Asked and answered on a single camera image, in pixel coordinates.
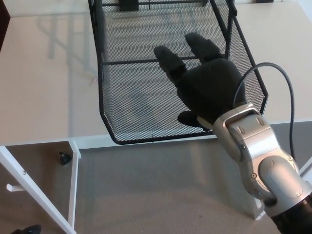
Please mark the black box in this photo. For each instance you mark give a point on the black box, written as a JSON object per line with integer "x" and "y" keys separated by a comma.
{"x": 128, "y": 5}

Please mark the small black floor object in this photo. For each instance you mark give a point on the small black floor object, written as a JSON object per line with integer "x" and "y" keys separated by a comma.
{"x": 64, "y": 158}

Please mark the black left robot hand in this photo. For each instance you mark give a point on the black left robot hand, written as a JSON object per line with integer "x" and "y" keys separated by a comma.
{"x": 28, "y": 229}

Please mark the flat black object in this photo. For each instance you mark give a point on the flat black object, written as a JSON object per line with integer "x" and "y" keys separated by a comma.
{"x": 268, "y": 1}

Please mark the clear tape piece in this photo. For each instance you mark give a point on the clear tape piece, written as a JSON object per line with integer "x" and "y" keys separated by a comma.
{"x": 93, "y": 81}

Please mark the dark brown furniture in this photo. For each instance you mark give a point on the dark brown furniture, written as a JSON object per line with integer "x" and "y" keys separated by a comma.
{"x": 3, "y": 14}

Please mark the black mesh sliding tray layer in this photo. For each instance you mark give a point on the black mesh sliding tray layer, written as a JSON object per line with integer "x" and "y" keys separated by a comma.
{"x": 136, "y": 109}

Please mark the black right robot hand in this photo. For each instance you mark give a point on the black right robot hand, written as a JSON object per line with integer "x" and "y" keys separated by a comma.
{"x": 209, "y": 85}

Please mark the black metal file tray frame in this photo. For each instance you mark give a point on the black metal file tray frame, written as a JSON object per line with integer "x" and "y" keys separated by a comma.
{"x": 126, "y": 62}

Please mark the white hook peg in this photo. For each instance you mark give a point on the white hook peg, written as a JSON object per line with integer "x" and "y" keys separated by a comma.
{"x": 14, "y": 188}

